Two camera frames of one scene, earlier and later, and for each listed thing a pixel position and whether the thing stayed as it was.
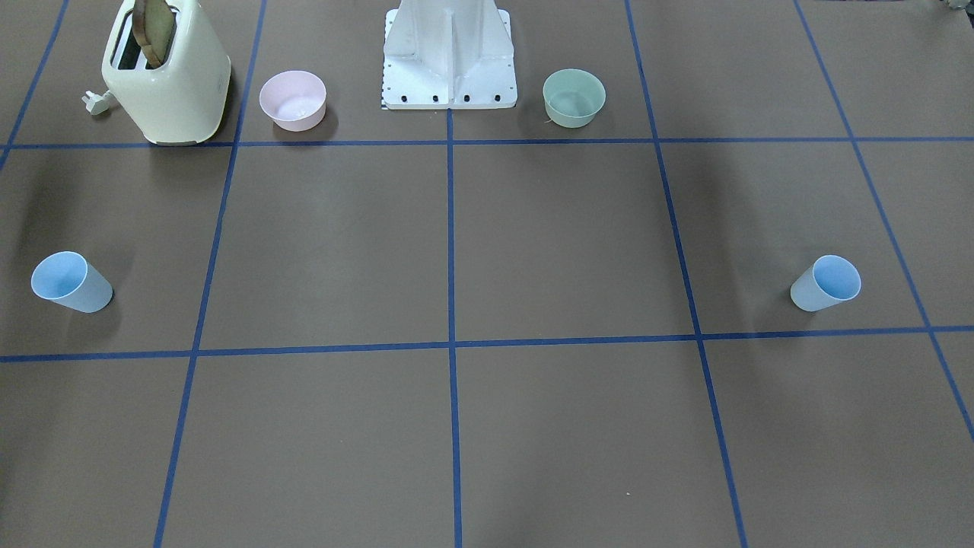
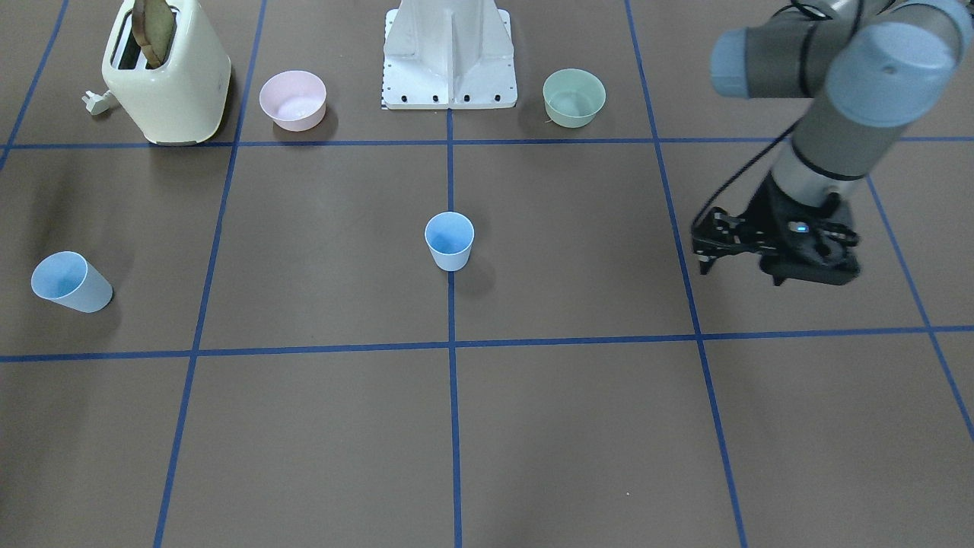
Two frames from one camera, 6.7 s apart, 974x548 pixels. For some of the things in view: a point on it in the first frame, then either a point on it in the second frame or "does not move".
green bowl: (572, 97) does not move
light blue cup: (68, 278) -> (449, 236)
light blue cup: (831, 279) -> (68, 278)
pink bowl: (294, 100) does not move
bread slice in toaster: (154, 26) does not move
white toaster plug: (95, 104) does not move
